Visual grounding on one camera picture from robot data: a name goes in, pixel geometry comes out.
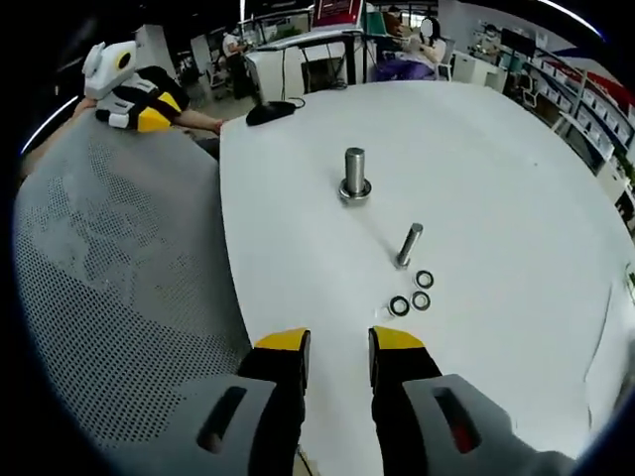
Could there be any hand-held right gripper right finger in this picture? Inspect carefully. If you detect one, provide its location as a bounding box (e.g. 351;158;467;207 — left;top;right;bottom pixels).
367;325;581;476

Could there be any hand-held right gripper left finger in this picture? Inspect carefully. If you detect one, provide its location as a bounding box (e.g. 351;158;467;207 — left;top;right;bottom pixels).
148;326;313;476

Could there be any small threaded steel stud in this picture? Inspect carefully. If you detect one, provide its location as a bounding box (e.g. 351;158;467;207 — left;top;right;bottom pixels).
395;222;425;271

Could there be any large threaded steel stud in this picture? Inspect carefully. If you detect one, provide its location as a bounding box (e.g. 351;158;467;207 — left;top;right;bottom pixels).
338;147;373;207

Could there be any black computer mouse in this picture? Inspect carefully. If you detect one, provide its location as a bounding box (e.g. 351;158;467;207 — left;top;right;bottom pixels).
246;100;298;126

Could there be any white desk cabinet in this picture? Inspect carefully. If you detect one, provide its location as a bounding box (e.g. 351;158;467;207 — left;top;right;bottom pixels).
246;47;307;100

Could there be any grey mesh chair back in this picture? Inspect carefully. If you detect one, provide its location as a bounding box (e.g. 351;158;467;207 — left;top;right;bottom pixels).
12;106;309;476

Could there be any white standing desk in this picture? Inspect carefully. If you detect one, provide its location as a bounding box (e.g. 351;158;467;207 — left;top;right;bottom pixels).
245;27;371;98

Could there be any red-screen monitor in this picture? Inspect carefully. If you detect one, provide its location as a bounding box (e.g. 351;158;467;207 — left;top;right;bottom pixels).
313;0;363;26

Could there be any white office chair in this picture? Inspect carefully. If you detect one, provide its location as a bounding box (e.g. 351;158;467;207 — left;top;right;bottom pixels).
518;73;541;109

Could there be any shelf of white storage bins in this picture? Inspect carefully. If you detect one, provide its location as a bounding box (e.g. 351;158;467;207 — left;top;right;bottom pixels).
525;47;635;150

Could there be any black monitor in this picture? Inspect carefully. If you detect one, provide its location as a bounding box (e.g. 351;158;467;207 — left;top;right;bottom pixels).
500;28;537;57

